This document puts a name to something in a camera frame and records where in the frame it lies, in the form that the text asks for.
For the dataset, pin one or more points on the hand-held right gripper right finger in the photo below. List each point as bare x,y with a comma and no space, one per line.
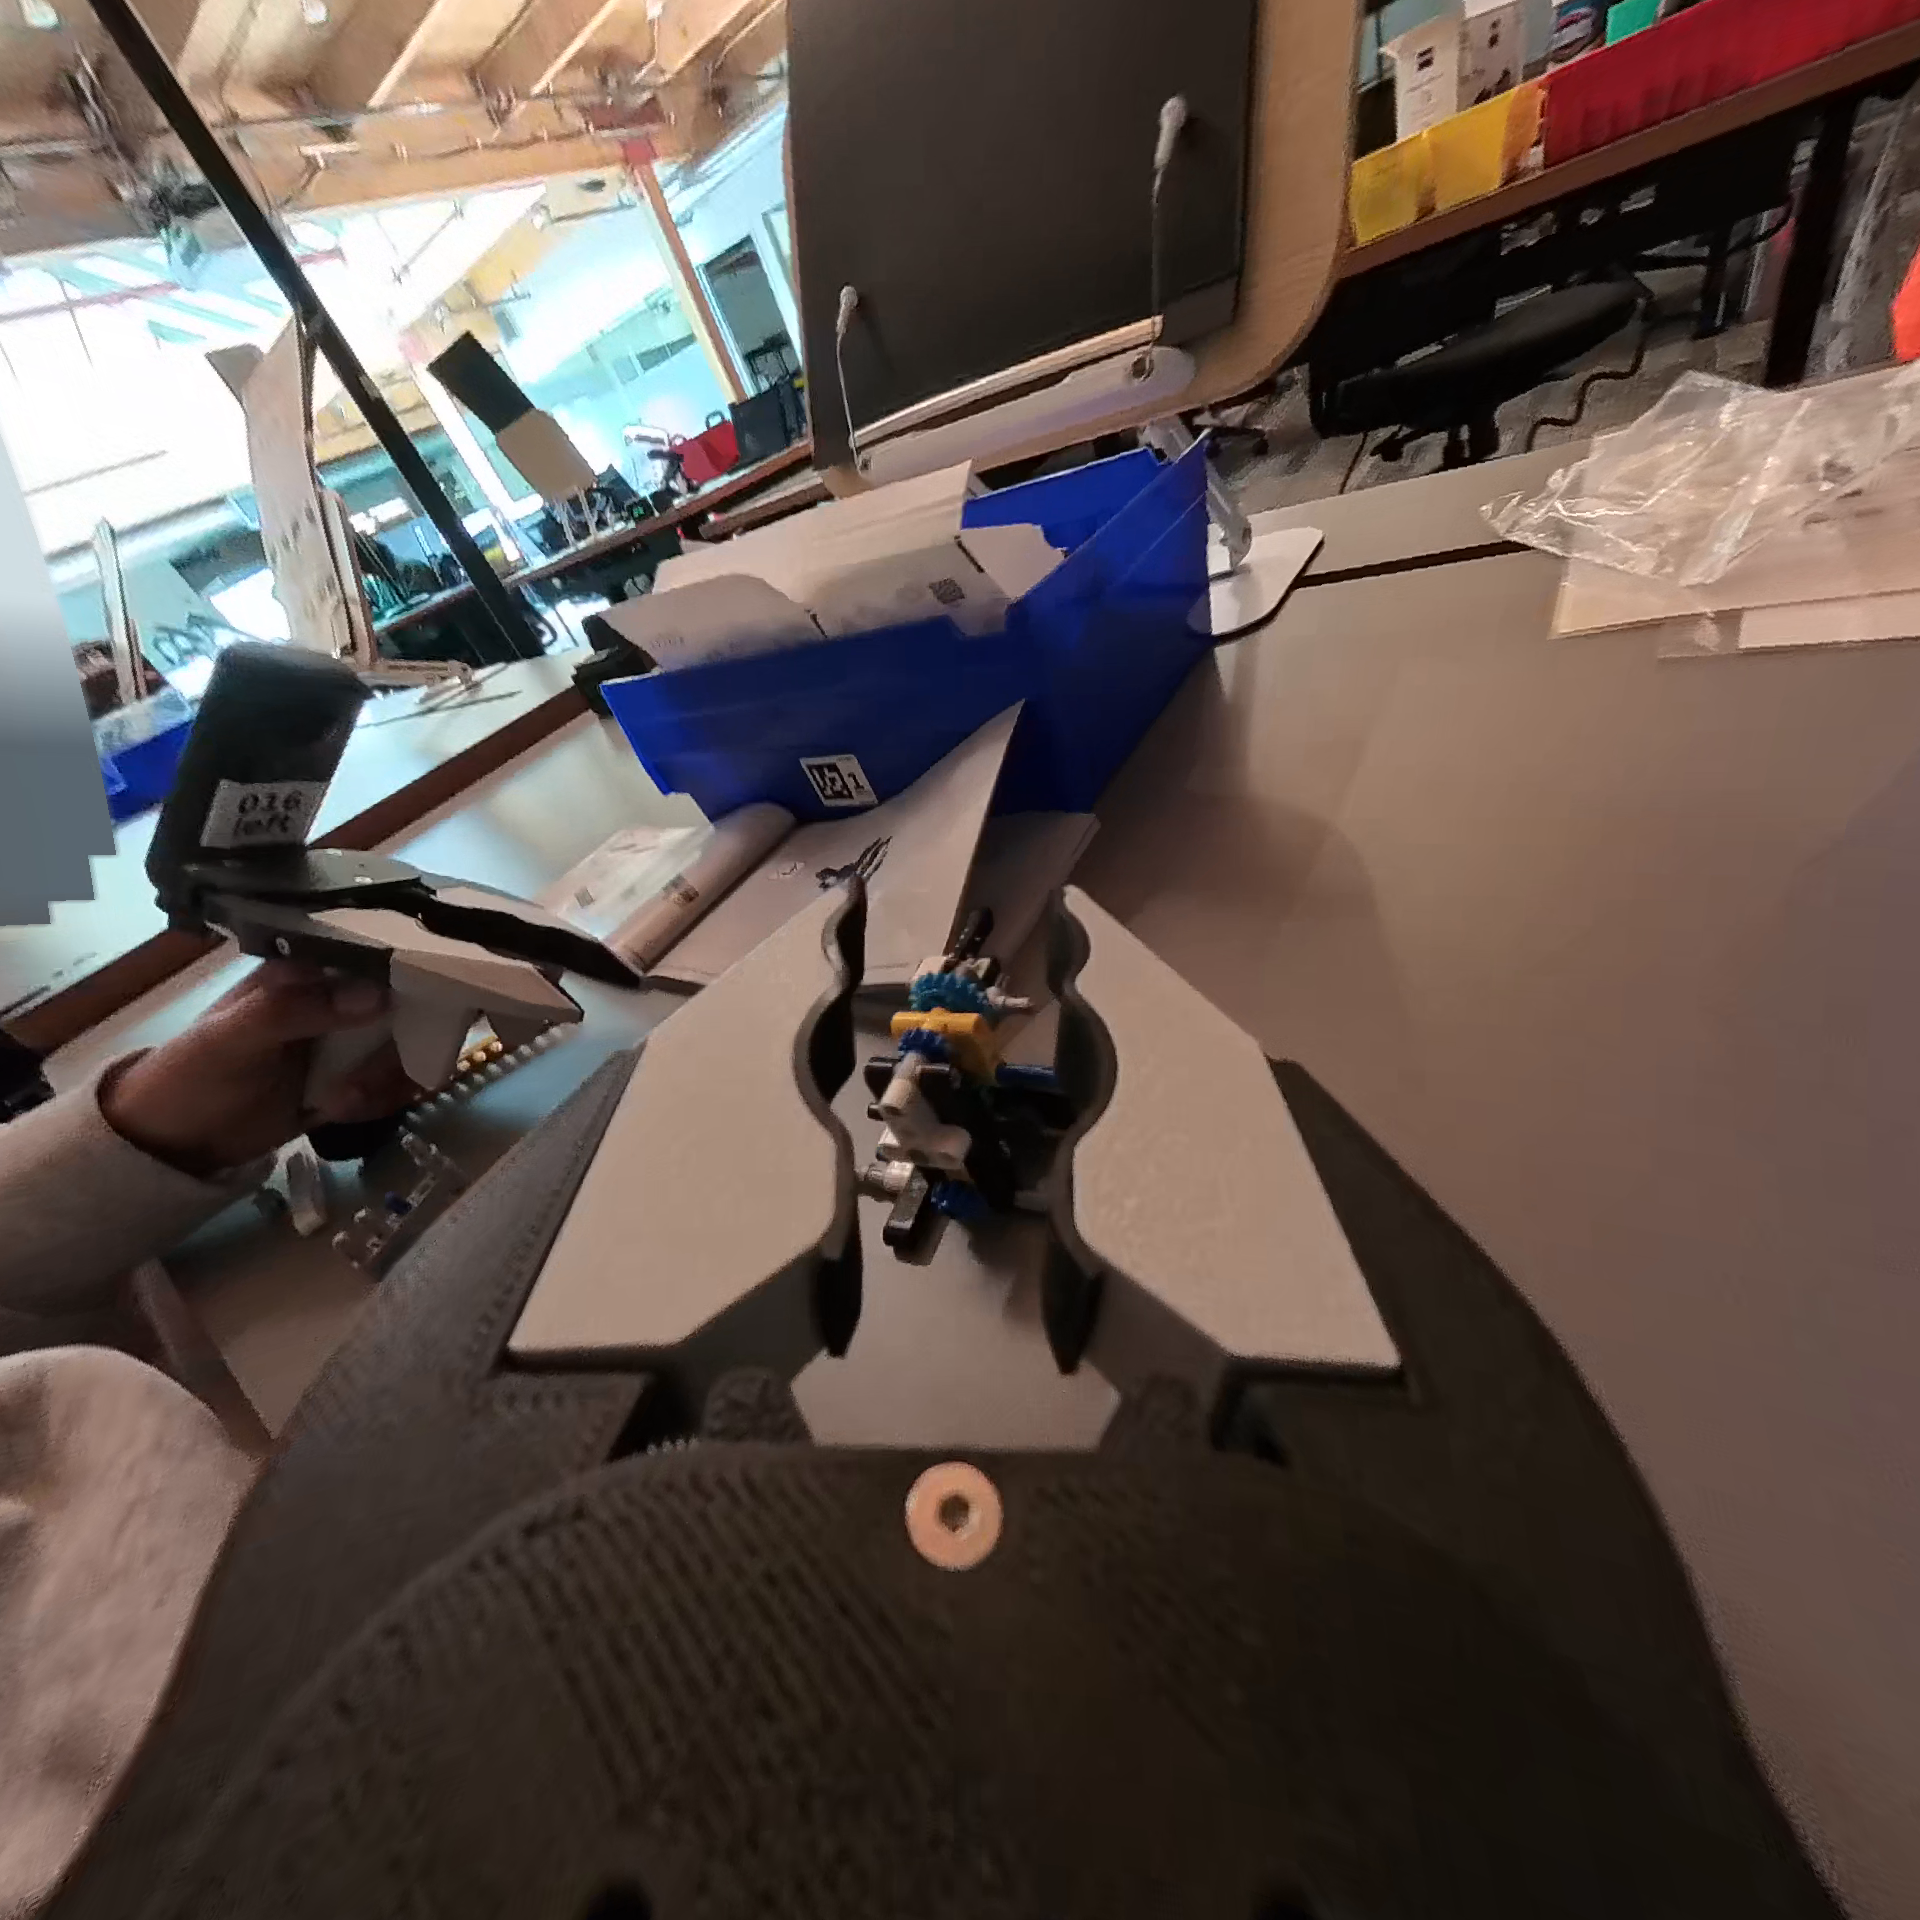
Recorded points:
1215,1215

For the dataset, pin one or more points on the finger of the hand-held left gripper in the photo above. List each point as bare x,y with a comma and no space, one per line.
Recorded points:
511,913
481,975

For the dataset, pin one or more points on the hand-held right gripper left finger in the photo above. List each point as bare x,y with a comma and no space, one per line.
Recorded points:
692,1201

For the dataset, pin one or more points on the multicolour lego vehicle assembly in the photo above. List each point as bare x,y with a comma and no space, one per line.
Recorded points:
946,1108

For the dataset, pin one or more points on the lego instruction booklet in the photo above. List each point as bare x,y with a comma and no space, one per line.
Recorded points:
1037,886

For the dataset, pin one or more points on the person's left forearm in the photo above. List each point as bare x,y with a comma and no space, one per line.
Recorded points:
121,1201

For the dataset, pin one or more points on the long yellow lego beam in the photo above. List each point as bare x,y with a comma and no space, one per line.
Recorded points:
475,1072

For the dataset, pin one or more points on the white lego beam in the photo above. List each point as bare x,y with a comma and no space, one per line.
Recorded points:
398,1215

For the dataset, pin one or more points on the white paper lego bags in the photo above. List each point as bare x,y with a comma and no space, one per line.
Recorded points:
781,599

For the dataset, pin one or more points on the person's left hand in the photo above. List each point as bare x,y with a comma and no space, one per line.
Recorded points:
225,1080

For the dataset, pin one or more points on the blue storage bin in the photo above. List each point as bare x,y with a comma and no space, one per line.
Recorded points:
902,720

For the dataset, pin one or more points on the person's grey sweatshirt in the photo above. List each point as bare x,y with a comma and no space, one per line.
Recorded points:
107,1620

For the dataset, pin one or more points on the wooden book stand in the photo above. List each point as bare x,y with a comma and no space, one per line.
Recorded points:
1020,180

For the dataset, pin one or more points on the black office chair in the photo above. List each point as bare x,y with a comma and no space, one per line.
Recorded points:
1471,352

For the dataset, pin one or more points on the clear plastic bag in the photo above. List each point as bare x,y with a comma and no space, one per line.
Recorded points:
1724,464

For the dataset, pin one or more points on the yellow storage bin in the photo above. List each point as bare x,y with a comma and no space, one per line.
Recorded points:
1393,193
1484,150

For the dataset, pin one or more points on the wooden office table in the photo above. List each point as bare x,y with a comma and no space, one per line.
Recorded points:
1810,254

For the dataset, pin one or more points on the orange traffic cone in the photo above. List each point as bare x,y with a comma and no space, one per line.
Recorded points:
1909,299

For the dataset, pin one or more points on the white cardboard box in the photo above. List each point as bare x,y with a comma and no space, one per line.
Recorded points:
1426,82
1508,44

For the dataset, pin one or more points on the white wipes canister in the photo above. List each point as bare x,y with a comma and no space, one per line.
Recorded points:
1579,30

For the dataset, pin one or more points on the red storage bin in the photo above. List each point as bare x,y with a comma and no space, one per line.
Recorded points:
1724,59

